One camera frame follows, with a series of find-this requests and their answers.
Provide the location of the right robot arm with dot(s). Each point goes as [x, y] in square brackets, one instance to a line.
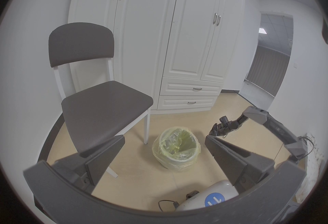
[256, 114]

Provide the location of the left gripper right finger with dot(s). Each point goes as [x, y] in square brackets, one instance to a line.
[230, 159]

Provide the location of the grey curtain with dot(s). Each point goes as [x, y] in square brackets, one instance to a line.
[267, 72]

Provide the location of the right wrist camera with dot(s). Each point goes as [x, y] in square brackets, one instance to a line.
[224, 119]

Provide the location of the white chair dark grey seat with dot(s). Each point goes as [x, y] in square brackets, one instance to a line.
[102, 107]

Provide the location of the white wardrobe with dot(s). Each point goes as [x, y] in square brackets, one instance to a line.
[179, 26]

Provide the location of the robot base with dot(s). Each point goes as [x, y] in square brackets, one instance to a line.
[217, 192]

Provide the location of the yellow plastic bag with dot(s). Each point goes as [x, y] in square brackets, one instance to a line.
[160, 151]

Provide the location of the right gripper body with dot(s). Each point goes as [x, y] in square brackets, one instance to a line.
[225, 129]

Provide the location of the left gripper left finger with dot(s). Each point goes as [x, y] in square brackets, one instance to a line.
[100, 159]

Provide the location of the white trash bin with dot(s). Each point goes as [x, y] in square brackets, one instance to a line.
[176, 159]

